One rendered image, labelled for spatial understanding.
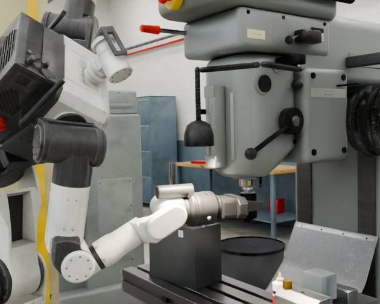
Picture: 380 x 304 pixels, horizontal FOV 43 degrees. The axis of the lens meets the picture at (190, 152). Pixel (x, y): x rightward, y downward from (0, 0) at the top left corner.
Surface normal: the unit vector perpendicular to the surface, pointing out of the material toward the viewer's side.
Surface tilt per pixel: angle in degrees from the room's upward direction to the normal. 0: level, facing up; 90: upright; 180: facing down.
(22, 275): 80
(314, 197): 90
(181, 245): 90
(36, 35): 58
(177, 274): 90
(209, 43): 90
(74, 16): 74
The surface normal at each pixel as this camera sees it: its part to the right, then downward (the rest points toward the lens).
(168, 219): 0.36, 0.17
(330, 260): -0.73, -0.41
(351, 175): -0.81, 0.05
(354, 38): 0.58, 0.03
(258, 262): 0.07, 0.11
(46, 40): 0.71, -0.52
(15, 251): 0.85, 0.08
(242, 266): -0.37, 0.12
